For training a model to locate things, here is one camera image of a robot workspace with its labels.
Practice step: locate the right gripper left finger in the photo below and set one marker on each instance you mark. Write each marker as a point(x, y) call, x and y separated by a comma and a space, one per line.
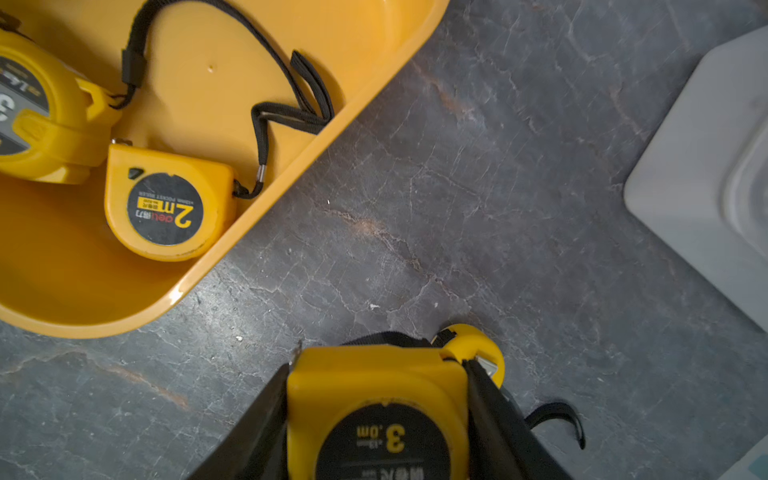
point(256, 448)

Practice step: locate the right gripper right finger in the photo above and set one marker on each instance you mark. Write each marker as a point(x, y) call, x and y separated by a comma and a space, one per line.
point(501, 444)

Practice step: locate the yellow tape measure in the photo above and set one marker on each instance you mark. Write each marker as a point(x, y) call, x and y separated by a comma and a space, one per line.
point(172, 208)
point(392, 406)

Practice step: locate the yellow storage tray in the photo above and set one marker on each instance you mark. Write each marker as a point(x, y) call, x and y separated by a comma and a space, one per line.
point(63, 272)

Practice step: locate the white plastic lidded box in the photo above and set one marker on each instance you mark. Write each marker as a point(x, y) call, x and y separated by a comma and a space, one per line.
point(701, 184)

